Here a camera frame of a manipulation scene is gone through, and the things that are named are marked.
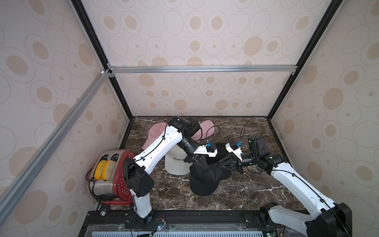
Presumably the black cap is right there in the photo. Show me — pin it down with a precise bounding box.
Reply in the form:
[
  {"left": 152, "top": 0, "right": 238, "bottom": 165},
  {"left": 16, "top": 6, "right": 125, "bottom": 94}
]
[
  {"left": 208, "top": 143, "right": 229, "bottom": 165},
  {"left": 189, "top": 163, "right": 232, "bottom": 197}
]

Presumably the white cap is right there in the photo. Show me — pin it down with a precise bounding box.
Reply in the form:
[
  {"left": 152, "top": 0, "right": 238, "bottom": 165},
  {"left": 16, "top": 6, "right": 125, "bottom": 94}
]
[{"left": 164, "top": 145, "right": 191, "bottom": 176}]

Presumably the black cap front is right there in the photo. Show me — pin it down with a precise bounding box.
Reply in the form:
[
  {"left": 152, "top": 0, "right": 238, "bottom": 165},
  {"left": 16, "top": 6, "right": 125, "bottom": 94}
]
[{"left": 189, "top": 163, "right": 232, "bottom": 197}]

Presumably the pink baseball cap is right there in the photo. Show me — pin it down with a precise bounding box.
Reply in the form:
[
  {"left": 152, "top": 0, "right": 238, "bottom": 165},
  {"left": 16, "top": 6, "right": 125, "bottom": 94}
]
[
  {"left": 191, "top": 120, "right": 215, "bottom": 142},
  {"left": 142, "top": 122, "right": 167, "bottom": 150}
]

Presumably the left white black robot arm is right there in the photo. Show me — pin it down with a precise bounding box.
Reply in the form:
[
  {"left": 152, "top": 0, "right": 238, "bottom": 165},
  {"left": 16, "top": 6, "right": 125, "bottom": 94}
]
[{"left": 122, "top": 116, "right": 207, "bottom": 221}]

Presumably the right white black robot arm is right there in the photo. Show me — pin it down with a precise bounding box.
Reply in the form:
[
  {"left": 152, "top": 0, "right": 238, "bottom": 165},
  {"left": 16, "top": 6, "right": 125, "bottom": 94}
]
[{"left": 219, "top": 137, "right": 353, "bottom": 237}]

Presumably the small circuit board with led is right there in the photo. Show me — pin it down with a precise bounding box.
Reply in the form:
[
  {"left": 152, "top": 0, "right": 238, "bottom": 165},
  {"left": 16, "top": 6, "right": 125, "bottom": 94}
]
[{"left": 150, "top": 218, "right": 167, "bottom": 236}]

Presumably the right yellow toast slice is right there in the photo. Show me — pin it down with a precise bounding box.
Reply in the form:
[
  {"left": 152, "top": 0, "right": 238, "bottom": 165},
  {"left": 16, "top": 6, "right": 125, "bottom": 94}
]
[{"left": 102, "top": 160, "right": 116, "bottom": 181}]

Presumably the yellow toast slice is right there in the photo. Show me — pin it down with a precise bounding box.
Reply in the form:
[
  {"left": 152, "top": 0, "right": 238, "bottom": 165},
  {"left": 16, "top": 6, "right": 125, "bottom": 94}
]
[
  {"left": 94, "top": 160, "right": 107, "bottom": 180},
  {"left": 102, "top": 160, "right": 116, "bottom": 181}
]

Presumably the red silver toaster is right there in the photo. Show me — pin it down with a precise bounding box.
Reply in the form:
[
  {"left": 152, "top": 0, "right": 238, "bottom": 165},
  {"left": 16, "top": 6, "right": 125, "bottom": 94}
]
[{"left": 86, "top": 150, "right": 134, "bottom": 205}]

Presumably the left yellow toast slice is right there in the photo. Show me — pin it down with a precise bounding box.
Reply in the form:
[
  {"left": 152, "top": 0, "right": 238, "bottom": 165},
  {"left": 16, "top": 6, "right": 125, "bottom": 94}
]
[{"left": 94, "top": 160, "right": 107, "bottom": 180}]

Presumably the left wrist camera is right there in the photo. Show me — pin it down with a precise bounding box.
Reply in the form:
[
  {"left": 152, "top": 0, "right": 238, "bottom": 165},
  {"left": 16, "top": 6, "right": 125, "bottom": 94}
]
[{"left": 193, "top": 143, "right": 218, "bottom": 158}]

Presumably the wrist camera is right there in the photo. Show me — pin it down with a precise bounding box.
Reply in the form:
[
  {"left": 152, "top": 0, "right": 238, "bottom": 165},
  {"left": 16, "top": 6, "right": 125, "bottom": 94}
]
[
  {"left": 193, "top": 143, "right": 218, "bottom": 158},
  {"left": 226, "top": 142, "right": 242, "bottom": 160}
]

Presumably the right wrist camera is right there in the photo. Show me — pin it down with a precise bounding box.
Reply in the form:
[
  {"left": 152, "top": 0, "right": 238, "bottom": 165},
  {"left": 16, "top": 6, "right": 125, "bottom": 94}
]
[{"left": 226, "top": 142, "right": 242, "bottom": 160}]

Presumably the black toaster power cable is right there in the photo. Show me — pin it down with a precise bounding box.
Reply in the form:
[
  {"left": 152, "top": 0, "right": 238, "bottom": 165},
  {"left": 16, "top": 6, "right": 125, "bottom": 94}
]
[{"left": 85, "top": 167, "right": 112, "bottom": 217}]

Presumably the horizontal aluminium rail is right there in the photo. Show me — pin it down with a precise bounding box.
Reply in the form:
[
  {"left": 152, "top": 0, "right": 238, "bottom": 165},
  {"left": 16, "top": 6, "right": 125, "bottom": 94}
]
[{"left": 107, "top": 64, "right": 298, "bottom": 76}]

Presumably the left diagonal aluminium rail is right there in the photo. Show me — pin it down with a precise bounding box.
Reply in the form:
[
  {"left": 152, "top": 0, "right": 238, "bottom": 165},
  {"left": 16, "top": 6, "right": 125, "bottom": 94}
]
[{"left": 1, "top": 69, "right": 111, "bottom": 225}]

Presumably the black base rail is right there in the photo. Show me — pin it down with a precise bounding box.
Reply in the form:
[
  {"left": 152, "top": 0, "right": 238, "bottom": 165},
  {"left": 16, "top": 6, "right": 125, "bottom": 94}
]
[{"left": 79, "top": 210, "right": 302, "bottom": 237}]

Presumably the black right frame post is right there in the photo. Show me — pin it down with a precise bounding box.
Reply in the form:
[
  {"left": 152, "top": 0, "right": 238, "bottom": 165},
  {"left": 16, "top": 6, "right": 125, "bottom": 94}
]
[{"left": 267, "top": 0, "right": 343, "bottom": 122}]

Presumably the black frame post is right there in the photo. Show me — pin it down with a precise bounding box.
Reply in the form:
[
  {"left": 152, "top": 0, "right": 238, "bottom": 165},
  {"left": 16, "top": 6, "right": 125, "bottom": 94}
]
[
  {"left": 71, "top": 0, "right": 134, "bottom": 120},
  {"left": 267, "top": 0, "right": 343, "bottom": 122}
]

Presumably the black left frame post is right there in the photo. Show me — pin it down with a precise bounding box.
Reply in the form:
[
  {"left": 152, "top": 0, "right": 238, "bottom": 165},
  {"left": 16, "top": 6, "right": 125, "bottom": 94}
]
[{"left": 71, "top": 0, "right": 134, "bottom": 120}]

